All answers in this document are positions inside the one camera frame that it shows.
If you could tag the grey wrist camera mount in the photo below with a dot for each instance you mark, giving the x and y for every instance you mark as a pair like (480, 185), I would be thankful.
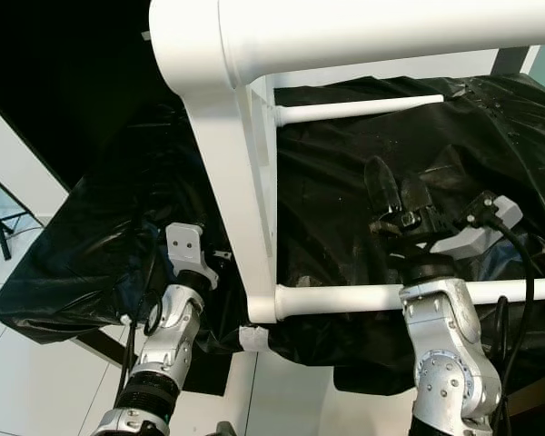
(477, 238)
(189, 254)

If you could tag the black wall pillar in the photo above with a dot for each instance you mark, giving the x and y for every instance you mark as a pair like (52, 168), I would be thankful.
(513, 62)

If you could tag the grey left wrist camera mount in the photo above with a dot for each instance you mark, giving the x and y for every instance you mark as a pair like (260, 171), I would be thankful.
(189, 254)

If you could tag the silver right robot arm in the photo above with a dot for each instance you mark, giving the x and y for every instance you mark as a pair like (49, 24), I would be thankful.
(450, 354)

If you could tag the black shiny table cover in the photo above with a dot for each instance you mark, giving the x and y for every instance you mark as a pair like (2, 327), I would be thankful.
(109, 227)

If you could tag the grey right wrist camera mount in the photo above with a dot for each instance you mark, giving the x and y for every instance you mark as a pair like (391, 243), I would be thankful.
(477, 238)

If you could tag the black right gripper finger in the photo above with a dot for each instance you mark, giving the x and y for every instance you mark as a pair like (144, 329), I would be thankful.
(416, 193)
(381, 186)

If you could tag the black work table leg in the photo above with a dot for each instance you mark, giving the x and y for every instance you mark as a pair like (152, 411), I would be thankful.
(104, 354)

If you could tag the white work table frame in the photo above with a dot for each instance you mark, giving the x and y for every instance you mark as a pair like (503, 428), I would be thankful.
(254, 338)

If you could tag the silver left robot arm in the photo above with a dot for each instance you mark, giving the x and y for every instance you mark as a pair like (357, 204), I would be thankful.
(168, 363)

